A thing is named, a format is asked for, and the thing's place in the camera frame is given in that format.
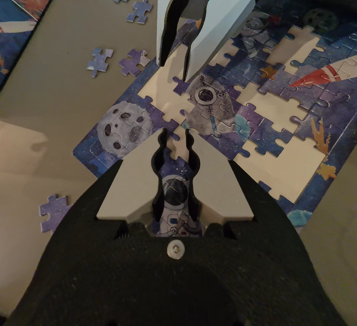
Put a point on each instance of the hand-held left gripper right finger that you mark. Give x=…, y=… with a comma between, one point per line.
x=223, y=192

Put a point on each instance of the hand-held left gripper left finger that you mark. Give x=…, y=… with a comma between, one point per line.
x=128, y=192

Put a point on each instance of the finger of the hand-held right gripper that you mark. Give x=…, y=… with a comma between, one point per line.
x=164, y=2
x=228, y=10

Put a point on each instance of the purple jigsaw puzzle piece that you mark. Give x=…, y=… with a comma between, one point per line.
x=132, y=63
x=54, y=211

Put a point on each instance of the space jigsaw puzzle board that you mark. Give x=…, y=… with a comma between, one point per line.
x=279, y=94

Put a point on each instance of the illustrated puzzle box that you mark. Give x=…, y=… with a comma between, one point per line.
x=16, y=52

